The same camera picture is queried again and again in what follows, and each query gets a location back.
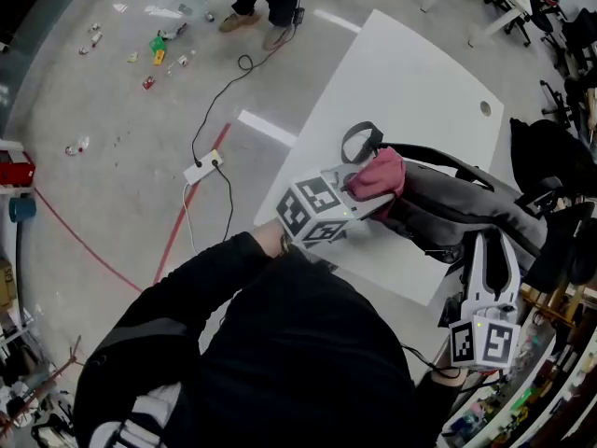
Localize white shelf unit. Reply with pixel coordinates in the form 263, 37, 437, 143
439, 291, 597, 448

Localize person's left forearm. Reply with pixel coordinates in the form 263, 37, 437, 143
139, 224, 292, 312

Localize pink cloth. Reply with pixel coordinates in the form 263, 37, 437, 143
343, 148, 407, 215

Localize white metal storage rack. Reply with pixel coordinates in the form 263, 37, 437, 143
0, 137, 84, 448

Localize white table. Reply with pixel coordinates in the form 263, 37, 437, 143
253, 8, 507, 307

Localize person's right forearm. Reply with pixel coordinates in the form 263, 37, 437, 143
411, 364, 469, 441

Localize white power strip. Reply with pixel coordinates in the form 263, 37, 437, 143
182, 148, 226, 187

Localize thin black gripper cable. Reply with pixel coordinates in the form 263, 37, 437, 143
399, 342, 464, 378

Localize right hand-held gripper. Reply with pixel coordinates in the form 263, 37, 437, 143
449, 229, 521, 371

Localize black power adapter cable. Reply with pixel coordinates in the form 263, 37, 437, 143
190, 10, 300, 167

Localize person's black-clothed torso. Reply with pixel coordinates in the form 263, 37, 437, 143
73, 249, 417, 448

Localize white power cable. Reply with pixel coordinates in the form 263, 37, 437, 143
181, 182, 201, 257

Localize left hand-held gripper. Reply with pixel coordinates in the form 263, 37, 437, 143
275, 163, 398, 251

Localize wooden rack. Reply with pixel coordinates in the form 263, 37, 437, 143
519, 275, 597, 333

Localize blue cup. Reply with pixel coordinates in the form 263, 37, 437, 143
7, 195, 38, 224

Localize clear plastic bottle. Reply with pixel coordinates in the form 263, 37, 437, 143
63, 134, 91, 158

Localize red box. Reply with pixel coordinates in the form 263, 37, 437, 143
0, 150, 37, 188

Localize scattered small litter pieces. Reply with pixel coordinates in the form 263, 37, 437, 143
76, 9, 216, 93

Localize brown printed carton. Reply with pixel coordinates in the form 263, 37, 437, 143
0, 256, 16, 311

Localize gray backpack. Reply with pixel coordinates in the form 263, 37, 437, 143
340, 120, 550, 278

